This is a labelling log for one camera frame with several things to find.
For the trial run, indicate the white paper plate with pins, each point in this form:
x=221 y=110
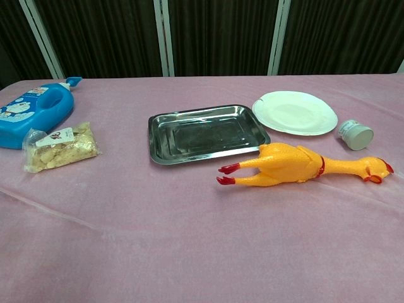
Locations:
x=293 y=113

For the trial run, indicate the small white jar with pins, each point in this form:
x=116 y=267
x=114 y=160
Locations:
x=356 y=135

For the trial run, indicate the yellow rubber toy chicken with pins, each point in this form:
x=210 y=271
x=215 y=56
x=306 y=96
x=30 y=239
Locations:
x=284 y=164

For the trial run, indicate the white partition frame post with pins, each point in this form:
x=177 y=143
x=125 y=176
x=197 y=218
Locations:
x=164 y=38
x=44 y=41
x=401 y=67
x=279 y=34

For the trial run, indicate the stainless steel tray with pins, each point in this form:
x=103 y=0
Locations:
x=205 y=135

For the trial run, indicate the blue pump bottle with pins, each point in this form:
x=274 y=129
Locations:
x=38 y=110

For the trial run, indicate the pink tablecloth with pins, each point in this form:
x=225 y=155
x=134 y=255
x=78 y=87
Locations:
x=189 y=236

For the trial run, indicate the clear bag of snacks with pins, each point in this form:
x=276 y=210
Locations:
x=63 y=151

